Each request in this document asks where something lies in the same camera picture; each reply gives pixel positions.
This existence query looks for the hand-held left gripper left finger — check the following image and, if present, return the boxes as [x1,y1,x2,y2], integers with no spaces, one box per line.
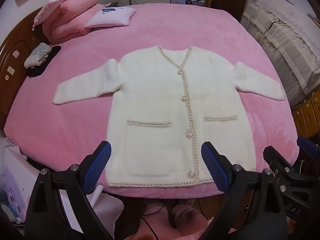
[24,141,118,240]

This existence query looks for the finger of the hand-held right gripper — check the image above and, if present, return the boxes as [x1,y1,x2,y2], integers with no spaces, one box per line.
[262,146,320,184]
[296,135,320,160]

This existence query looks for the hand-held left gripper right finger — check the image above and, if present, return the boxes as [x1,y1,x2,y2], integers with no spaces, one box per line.
[200,141,298,240]

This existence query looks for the white fluffy cardigan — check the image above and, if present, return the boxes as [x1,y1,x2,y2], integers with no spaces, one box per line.
[52,45,285,188]

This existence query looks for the wooden drawer cabinet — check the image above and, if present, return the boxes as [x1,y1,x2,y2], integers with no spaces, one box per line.
[291,90,320,138]

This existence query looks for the white paper sheet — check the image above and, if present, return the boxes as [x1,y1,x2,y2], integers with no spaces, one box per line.
[86,185,125,233]

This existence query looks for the pink bed blanket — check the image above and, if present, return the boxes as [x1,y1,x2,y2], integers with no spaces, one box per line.
[2,3,300,200]

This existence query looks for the person's legs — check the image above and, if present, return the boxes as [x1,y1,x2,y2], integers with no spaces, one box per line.
[140,199,214,240]

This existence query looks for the white printed bag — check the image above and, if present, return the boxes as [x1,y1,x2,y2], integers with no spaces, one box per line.
[0,137,37,222]

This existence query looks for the black cloth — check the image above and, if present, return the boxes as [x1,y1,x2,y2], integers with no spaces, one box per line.
[27,45,62,78]

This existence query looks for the sofa with beige lace cover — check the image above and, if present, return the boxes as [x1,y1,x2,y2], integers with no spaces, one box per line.
[240,0,320,100]

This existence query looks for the folded grey patterned cloth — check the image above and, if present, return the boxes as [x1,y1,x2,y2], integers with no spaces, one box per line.
[24,42,53,68]

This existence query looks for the wooden headboard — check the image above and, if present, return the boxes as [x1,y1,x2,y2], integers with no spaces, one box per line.
[0,12,48,120]

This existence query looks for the pink pillow with blue print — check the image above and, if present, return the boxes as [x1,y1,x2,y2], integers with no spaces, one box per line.
[84,5,137,28]

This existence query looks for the folded pink quilt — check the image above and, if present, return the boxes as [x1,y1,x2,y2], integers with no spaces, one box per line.
[32,0,105,43]

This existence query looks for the black cable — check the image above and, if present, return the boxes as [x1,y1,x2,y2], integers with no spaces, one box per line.
[139,216,162,240]

